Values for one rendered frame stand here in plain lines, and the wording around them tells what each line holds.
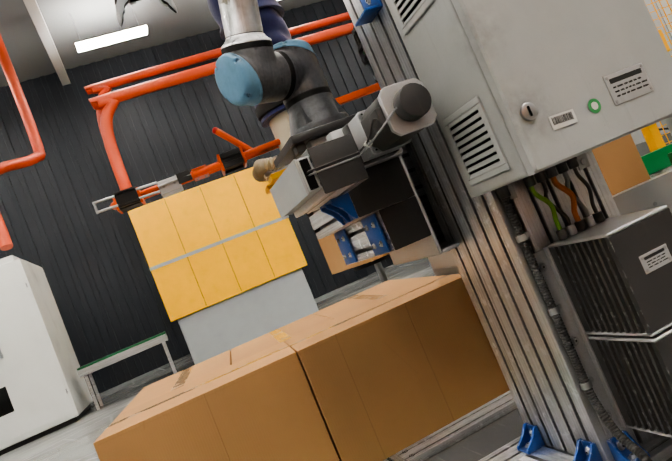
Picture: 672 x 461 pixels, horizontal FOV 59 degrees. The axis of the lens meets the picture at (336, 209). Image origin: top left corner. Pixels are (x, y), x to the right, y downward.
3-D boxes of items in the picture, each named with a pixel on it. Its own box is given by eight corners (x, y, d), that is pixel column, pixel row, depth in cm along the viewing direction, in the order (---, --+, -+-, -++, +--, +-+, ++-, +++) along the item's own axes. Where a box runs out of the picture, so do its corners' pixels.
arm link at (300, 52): (339, 83, 144) (318, 33, 145) (299, 89, 135) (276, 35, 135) (310, 105, 153) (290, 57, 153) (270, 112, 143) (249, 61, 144)
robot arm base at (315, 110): (359, 115, 139) (343, 76, 139) (301, 135, 134) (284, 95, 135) (342, 134, 153) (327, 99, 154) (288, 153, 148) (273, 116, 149)
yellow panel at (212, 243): (313, 308, 1012) (258, 175, 1028) (326, 308, 926) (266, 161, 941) (187, 365, 943) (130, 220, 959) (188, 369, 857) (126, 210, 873)
